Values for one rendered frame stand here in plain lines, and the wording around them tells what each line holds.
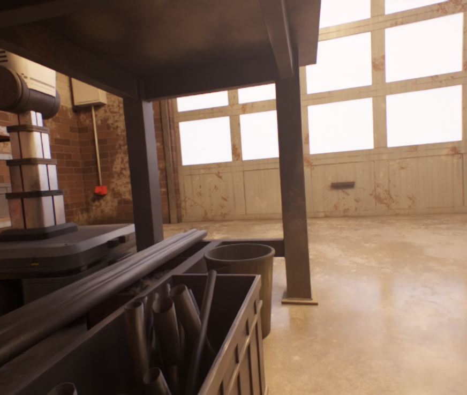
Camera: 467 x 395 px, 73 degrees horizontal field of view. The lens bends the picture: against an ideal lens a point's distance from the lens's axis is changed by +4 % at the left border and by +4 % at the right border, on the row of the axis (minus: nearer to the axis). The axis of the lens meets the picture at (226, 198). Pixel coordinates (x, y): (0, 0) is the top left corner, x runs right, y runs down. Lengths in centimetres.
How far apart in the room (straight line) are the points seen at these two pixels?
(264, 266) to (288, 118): 50
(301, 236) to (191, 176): 236
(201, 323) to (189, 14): 69
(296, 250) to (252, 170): 212
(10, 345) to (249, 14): 81
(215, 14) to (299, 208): 62
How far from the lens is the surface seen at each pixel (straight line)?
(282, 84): 110
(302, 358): 85
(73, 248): 113
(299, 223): 107
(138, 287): 104
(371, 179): 314
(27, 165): 142
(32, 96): 144
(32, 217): 140
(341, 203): 312
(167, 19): 90
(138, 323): 43
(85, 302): 65
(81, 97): 382
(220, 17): 89
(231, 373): 46
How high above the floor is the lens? 44
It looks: 4 degrees down
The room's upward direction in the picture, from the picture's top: 4 degrees counter-clockwise
